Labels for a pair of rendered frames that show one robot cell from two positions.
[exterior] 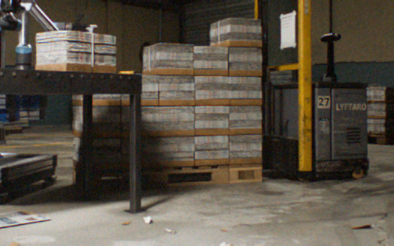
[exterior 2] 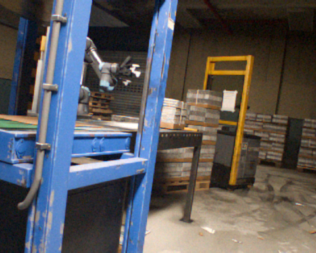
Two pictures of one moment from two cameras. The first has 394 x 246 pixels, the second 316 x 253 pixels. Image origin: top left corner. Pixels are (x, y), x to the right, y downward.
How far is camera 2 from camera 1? 1.77 m
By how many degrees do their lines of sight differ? 24
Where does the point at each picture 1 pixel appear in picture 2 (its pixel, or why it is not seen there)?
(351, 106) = (253, 149)
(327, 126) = (243, 159)
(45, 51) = not seen: hidden behind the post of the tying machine
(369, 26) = not seen: hidden behind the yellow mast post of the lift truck
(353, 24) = (197, 84)
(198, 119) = (186, 151)
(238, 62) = (209, 118)
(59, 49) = (166, 112)
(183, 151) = (176, 171)
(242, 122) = (205, 154)
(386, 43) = not seen: hidden behind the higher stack
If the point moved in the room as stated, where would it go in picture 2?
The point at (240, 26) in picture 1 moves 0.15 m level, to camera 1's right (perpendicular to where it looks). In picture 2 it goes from (212, 95) to (222, 97)
